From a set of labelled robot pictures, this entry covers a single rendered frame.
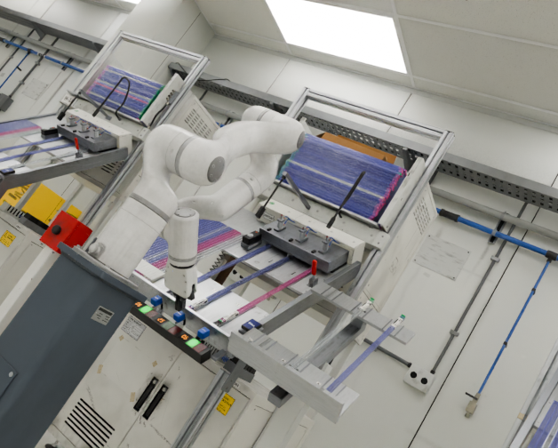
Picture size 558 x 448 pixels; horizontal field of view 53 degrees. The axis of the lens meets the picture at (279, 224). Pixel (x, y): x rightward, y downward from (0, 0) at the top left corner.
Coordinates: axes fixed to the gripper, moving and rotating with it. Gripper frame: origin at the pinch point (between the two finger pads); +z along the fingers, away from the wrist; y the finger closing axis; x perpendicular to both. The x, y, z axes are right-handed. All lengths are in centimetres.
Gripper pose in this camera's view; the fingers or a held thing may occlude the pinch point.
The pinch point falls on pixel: (180, 303)
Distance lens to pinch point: 178.2
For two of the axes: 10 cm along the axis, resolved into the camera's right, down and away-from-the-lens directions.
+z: -1.1, 8.8, 4.5
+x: 6.0, -3.0, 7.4
